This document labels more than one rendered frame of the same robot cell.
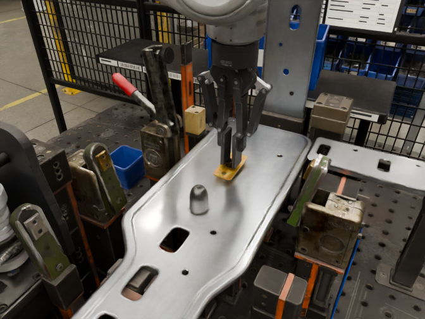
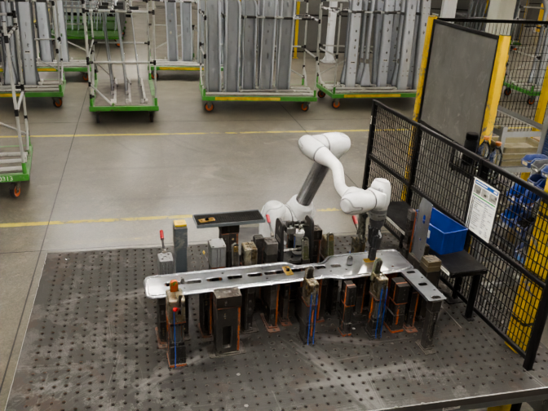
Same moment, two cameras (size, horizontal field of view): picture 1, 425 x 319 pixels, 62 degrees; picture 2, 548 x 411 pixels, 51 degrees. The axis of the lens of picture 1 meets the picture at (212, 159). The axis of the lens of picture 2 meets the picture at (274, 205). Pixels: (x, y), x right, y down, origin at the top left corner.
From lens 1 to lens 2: 253 cm
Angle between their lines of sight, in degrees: 40
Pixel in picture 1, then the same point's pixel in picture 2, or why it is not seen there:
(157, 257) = (328, 266)
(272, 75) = (417, 239)
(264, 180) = not seen: hidden behind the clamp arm
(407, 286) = (423, 346)
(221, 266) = (339, 274)
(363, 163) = (416, 280)
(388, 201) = (468, 333)
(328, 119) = (424, 263)
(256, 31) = (377, 218)
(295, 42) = (423, 228)
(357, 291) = (404, 339)
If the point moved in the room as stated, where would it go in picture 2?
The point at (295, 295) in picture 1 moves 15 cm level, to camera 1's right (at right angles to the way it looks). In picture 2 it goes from (350, 286) to (375, 299)
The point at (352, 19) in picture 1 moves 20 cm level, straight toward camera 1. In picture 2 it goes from (476, 230) to (446, 236)
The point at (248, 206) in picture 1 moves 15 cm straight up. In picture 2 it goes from (363, 270) to (366, 244)
